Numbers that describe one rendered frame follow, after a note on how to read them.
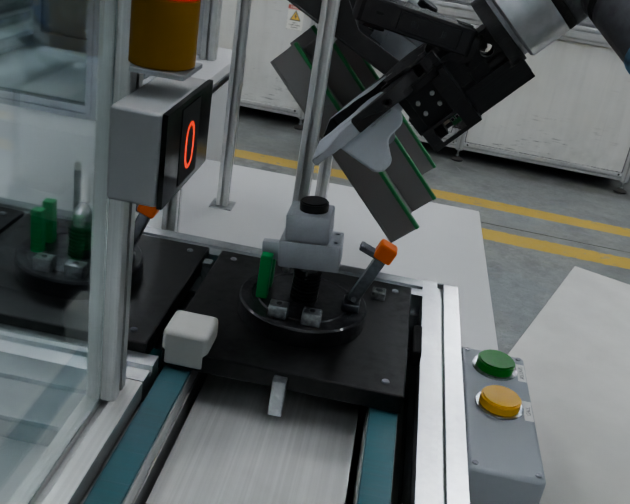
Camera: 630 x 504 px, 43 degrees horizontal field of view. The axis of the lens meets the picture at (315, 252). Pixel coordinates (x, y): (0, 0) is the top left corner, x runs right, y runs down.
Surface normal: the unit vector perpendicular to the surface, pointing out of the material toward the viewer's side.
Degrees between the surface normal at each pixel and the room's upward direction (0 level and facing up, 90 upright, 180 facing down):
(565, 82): 90
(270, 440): 0
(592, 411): 0
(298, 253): 89
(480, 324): 0
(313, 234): 89
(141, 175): 90
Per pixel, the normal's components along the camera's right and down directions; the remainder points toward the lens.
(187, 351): -0.14, 0.40
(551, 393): 0.15, -0.90
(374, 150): 0.11, 0.22
